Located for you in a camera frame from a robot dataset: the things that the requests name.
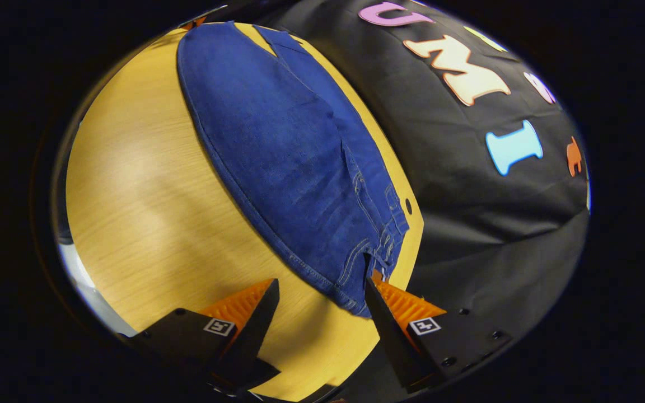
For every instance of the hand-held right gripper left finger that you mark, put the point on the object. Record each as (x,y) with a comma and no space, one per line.
(255,330)

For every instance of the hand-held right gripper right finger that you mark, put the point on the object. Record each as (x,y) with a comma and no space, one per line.
(389,341)

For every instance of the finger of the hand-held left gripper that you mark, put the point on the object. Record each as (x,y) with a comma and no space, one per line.
(194,23)

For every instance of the blue denim jeans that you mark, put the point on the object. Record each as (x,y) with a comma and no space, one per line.
(277,145)

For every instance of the black backdrop cloth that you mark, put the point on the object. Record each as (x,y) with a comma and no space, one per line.
(468,224)

